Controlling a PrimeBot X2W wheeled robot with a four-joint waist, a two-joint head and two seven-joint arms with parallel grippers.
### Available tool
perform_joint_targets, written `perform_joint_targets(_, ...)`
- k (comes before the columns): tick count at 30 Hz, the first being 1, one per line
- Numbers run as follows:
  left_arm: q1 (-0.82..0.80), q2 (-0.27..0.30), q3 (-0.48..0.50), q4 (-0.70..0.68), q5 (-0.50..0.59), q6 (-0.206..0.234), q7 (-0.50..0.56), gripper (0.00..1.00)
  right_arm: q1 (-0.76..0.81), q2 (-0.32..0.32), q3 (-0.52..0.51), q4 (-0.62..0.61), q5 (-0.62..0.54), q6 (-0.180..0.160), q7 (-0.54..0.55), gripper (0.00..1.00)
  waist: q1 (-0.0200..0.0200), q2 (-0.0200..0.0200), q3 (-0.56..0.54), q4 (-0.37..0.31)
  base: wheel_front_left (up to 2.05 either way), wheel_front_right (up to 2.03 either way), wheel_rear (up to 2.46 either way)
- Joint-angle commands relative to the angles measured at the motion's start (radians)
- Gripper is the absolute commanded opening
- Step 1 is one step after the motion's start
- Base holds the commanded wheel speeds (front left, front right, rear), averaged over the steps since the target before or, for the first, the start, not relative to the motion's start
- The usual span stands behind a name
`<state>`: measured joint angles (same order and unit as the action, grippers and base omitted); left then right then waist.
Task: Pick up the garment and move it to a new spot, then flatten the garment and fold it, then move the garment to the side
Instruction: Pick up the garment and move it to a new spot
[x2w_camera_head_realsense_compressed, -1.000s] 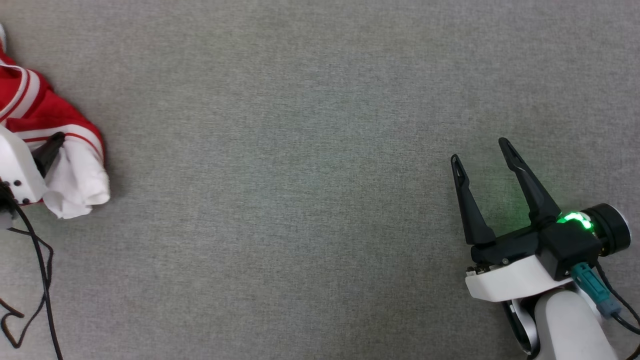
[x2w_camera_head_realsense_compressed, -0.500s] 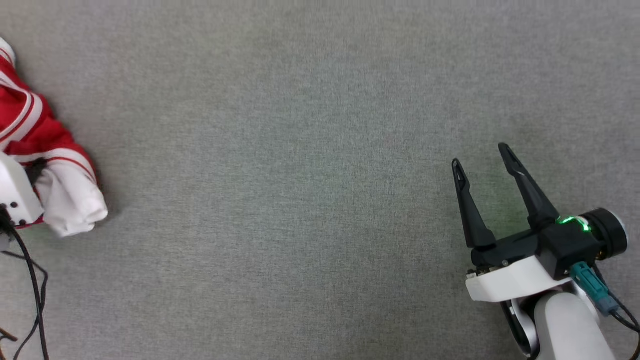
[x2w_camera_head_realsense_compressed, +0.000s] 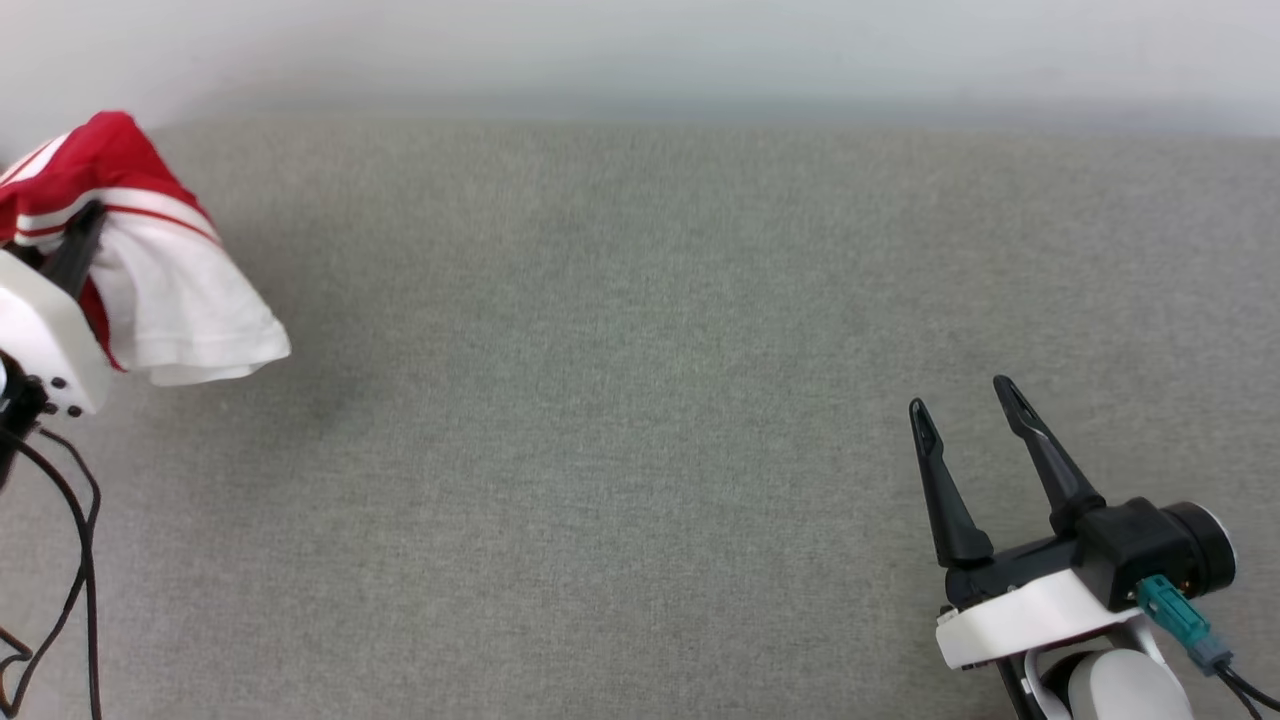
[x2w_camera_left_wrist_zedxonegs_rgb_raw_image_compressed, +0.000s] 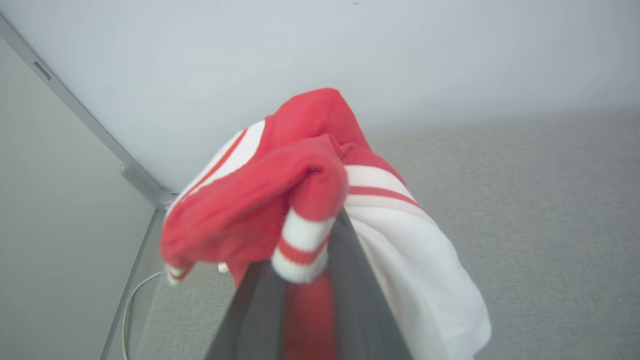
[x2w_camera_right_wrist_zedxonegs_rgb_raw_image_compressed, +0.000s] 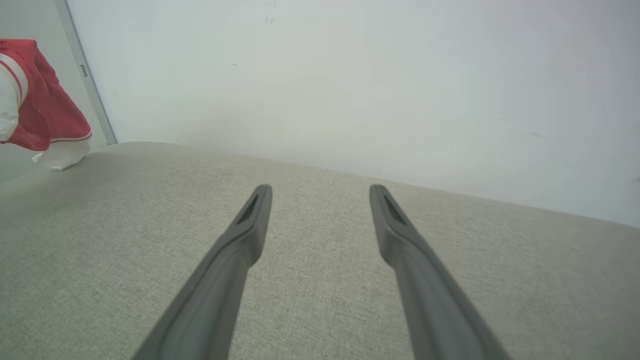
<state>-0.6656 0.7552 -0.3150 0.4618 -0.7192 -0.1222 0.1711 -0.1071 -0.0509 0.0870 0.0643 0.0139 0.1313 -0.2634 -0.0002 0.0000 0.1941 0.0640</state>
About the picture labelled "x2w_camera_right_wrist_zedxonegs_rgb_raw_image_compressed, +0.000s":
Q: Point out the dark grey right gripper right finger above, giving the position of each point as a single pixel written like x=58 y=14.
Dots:
x=430 y=300

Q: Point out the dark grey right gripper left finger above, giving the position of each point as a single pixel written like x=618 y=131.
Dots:
x=215 y=300

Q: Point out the red and white garment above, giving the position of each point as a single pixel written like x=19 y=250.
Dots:
x=47 y=110

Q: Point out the grey metal frame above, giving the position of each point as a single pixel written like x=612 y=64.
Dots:
x=87 y=75

